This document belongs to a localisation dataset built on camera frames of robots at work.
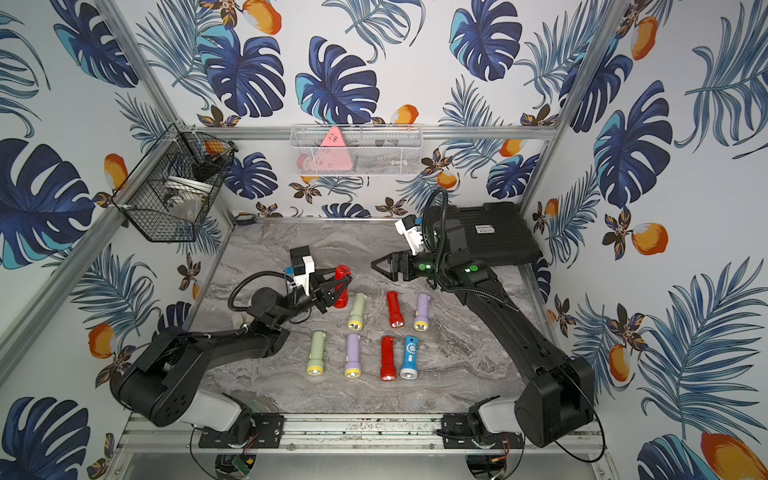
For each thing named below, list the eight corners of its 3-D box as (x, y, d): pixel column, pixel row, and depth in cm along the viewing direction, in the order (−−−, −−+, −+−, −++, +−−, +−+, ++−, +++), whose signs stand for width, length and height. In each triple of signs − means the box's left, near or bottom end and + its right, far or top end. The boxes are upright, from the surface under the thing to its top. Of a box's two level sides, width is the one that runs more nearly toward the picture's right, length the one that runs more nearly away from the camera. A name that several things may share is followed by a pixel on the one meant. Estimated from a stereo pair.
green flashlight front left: (308, 376, 85) (305, 372, 83) (314, 335, 93) (312, 331, 90) (323, 376, 85) (321, 372, 83) (328, 335, 93) (326, 331, 90)
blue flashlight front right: (400, 379, 85) (400, 375, 82) (402, 340, 92) (402, 335, 89) (417, 380, 84) (418, 376, 82) (417, 341, 92) (418, 336, 89)
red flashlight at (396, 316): (390, 328, 94) (391, 324, 92) (386, 295, 101) (386, 291, 100) (404, 326, 94) (404, 323, 92) (399, 294, 102) (399, 290, 100)
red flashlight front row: (380, 381, 84) (380, 378, 82) (381, 340, 92) (380, 336, 90) (396, 381, 84) (396, 378, 82) (395, 340, 92) (395, 336, 90)
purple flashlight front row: (345, 378, 84) (343, 375, 82) (348, 337, 92) (347, 333, 90) (361, 378, 84) (360, 375, 82) (363, 337, 92) (362, 333, 90)
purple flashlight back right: (412, 330, 94) (413, 326, 92) (416, 296, 102) (417, 292, 99) (427, 332, 93) (428, 328, 91) (429, 298, 101) (430, 294, 99)
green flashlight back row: (349, 331, 93) (347, 326, 91) (351, 297, 101) (350, 292, 98) (363, 331, 93) (362, 326, 91) (364, 297, 101) (364, 292, 98)
